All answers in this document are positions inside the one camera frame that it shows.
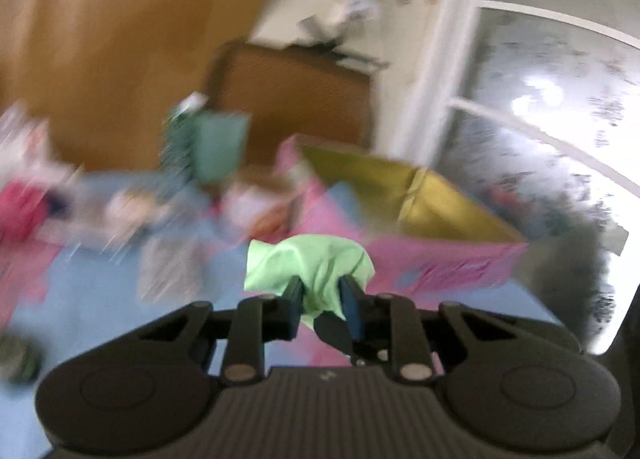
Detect frosted glass window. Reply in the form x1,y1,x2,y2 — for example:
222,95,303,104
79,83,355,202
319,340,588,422
440,0,640,356

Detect green drink carton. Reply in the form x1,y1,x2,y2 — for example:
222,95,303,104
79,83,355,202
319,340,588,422
161,93,208,180

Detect wooden headboard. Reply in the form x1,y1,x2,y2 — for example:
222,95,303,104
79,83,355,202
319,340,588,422
0,0,287,174

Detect brown chair back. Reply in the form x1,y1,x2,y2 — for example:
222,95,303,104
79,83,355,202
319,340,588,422
207,41,374,164

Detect dark green round object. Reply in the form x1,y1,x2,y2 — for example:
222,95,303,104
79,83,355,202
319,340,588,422
0,334,44,383

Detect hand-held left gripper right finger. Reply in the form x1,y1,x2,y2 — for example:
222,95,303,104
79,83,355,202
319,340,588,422
338,276,528,383

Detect white plastic bag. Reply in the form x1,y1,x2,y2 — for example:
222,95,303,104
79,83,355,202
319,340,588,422
0,101,78,190

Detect pink tin box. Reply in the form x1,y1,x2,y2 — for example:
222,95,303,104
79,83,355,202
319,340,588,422
277,136,531,297

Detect white power adapter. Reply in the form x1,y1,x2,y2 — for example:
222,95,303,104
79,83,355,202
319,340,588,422
300,0,383,42

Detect cartoon pig printed blanket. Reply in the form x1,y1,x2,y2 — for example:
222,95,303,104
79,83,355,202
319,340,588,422
0,166,568,459

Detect teal cup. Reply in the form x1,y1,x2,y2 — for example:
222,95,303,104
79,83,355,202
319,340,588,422
192,111,252,186

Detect light green cloth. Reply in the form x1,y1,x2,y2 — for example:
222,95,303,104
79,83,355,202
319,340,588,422
243,234,376,327

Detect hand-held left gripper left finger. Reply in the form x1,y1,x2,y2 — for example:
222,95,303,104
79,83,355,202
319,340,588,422
136,279,306,385

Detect bean can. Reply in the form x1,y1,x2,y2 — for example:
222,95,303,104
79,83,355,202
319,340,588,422
220,174,297,241

